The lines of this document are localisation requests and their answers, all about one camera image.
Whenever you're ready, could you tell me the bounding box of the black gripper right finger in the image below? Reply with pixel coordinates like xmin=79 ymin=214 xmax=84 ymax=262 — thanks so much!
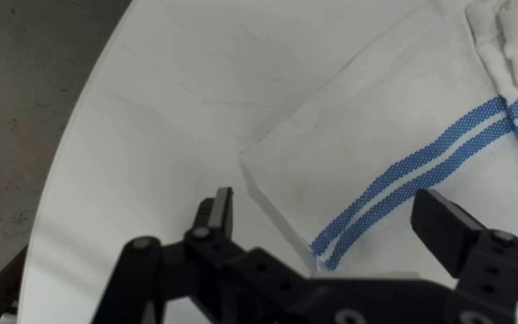
xmin=410 ymin=187 xmax=518 ymax=324

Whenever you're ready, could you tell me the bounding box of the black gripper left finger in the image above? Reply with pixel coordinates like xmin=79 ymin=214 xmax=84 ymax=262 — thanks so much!
xmin=89 ymin=185 xmax=309 ymax=324

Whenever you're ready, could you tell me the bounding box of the white towel with blue stripes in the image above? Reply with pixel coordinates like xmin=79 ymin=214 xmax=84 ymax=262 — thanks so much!
xmin=237 ymin=0 xmax=518 ymax=307

